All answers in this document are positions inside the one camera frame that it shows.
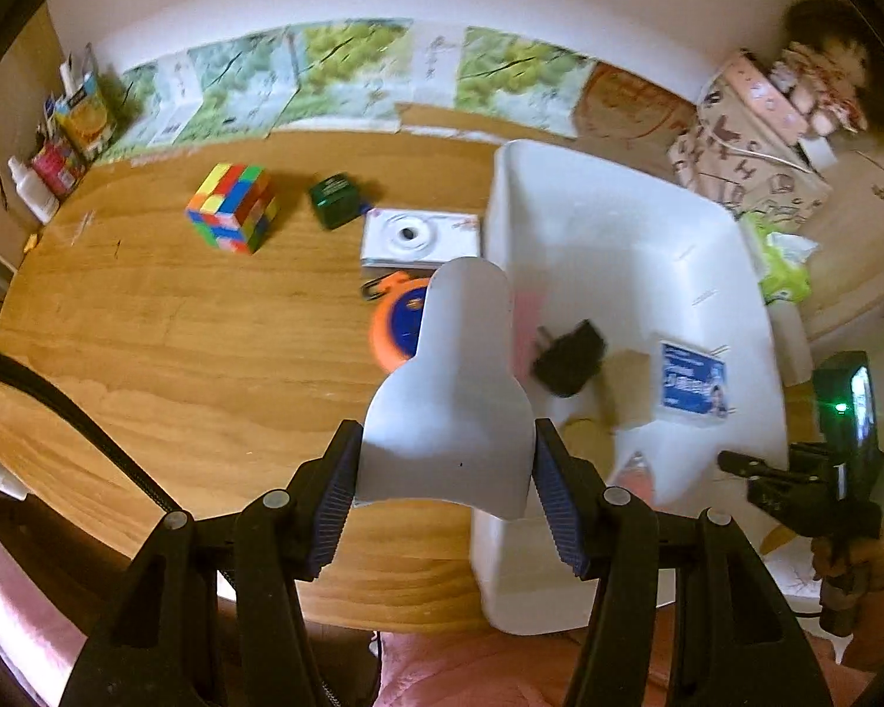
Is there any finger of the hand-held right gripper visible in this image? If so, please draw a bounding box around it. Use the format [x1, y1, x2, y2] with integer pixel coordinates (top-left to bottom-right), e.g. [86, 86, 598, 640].
[717, 449, 789, 483]

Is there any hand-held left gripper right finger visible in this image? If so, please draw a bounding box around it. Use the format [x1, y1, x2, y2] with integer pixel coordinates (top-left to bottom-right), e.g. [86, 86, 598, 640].
[532, 418, 833, 707]

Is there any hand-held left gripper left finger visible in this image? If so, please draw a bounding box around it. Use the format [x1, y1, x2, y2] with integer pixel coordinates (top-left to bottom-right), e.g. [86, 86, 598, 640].
[62, 419, 365, 707]

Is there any gold round compact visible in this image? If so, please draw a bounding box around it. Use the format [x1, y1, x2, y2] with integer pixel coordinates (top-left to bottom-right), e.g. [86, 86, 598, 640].
[563, 416, 620, 458]

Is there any pink heart-shaped case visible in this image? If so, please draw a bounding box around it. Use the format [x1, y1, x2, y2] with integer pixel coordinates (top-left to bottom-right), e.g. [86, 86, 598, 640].
[611, 449, 660, 506]

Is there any blue label plastic box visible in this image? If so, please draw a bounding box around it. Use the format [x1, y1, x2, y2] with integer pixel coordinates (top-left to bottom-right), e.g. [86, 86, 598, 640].
[659, 339, 730, 417]

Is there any black charger plug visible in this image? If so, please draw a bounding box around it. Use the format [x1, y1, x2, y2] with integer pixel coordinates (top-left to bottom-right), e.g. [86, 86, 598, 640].
[532, 319, 609, 399]

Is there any white plastic scoop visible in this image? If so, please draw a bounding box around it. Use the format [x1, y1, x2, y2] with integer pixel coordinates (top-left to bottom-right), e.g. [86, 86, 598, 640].
[352, 256, 535, 520]

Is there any orange round clip-on gadget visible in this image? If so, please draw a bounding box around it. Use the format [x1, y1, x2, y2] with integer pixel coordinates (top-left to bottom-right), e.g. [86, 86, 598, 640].
[358, 270, 432, 371]

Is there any pink hair roller comb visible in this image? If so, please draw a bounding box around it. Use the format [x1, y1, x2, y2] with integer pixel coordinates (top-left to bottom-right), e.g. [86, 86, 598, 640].
[512, 290, 546, 376]

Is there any white plastic storage bin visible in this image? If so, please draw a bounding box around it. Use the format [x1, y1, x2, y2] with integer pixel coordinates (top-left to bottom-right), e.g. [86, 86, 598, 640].
[470, 138, 791, 635]

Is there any white compact camera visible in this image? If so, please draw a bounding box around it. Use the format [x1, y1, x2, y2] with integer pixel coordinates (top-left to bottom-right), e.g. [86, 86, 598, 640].
[359, 207, 483, 270]

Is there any colourful puzzle cube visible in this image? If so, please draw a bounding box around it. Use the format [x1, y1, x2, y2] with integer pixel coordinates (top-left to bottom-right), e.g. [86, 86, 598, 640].
[186, 162, 279, 255]

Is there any white oblong case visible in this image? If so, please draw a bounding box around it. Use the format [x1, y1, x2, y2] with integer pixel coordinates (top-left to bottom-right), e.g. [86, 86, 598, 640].
[770, 302, 815, 388]

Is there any pink fleece clothing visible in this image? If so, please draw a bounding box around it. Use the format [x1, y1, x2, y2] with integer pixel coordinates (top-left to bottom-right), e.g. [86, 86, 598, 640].
[372, 626, 878, 707]

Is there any green tissue pack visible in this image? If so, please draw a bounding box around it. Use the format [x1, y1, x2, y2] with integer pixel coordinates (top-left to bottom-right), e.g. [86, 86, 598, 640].
[740, 210, 822, 306]

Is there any printed fabric basket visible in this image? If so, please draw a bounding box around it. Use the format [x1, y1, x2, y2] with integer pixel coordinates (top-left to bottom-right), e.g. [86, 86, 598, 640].
[667, 81, 833, 218]

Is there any dark green charger plug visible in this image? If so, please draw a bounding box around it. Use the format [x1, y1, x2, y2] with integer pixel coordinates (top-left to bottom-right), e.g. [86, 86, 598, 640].
[309, 173, 373, 231]

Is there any white charger block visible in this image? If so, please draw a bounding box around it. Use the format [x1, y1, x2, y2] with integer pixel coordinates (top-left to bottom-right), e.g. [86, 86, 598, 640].
[799, 133, 841, 174]

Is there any pink chair cushion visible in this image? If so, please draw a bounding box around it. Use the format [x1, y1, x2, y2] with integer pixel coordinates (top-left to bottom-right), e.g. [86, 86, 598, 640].
[0, 516, 67, 679]

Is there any pink round tin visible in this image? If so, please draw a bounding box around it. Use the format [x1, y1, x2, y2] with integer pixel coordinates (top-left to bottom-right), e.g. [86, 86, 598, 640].
[722, 48, 812, 141]

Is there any brown cardboard with drawing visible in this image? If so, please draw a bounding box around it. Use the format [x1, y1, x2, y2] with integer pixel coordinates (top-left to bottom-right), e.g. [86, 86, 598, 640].
[575, 62, 697, 141]

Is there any brown-haired rag doll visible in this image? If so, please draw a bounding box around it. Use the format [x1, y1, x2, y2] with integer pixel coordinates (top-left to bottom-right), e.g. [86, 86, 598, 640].
[770, 0, 884, 137]

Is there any red can pen holder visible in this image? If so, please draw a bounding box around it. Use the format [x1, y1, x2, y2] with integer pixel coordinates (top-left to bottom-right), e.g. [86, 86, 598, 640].
[31, 136, 88, 200]

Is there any white spray bottle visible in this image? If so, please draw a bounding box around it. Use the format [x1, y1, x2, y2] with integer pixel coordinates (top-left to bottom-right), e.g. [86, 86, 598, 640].
[7, 156, 60, 226]

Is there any thick black cable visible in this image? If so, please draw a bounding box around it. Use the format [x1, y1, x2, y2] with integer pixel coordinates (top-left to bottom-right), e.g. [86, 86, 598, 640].
[0, 343, 185, 517]

